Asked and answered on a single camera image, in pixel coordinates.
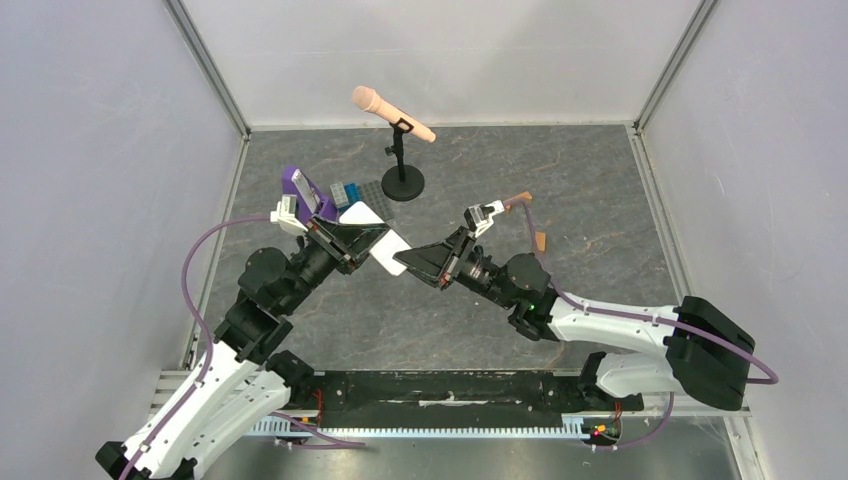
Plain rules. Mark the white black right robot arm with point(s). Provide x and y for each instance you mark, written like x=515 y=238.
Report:
x=693 y=348

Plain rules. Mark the grey lego baseplate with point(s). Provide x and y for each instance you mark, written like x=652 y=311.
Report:
x=372 y=194

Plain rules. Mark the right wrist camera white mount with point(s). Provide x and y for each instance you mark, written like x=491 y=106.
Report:
x=480 y=217

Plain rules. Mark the white remote control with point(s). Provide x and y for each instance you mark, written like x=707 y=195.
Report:
x=384 y=250

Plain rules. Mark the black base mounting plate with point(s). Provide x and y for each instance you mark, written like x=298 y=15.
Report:
x=452 y=398

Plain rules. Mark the black microphone stand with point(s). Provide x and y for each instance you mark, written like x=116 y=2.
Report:
x=401 y=183

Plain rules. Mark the purple holder stand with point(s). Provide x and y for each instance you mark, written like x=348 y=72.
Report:
x=311 y=201

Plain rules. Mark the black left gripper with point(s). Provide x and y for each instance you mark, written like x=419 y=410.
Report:
x=346 y=244

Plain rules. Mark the blue lego brick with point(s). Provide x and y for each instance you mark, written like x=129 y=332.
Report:
x=352 y=193

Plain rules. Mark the pink microphone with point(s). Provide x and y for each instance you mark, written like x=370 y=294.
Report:
x=368 y=100

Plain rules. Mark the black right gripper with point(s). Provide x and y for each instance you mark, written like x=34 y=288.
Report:
x=453 y=264

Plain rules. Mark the white cable duct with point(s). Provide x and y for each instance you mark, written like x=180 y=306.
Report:
x=569 y=428

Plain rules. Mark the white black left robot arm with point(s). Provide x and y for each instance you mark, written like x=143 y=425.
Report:
x=242 y=377

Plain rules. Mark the grey lego brick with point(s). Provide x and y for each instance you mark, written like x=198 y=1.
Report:
x=339 y=195

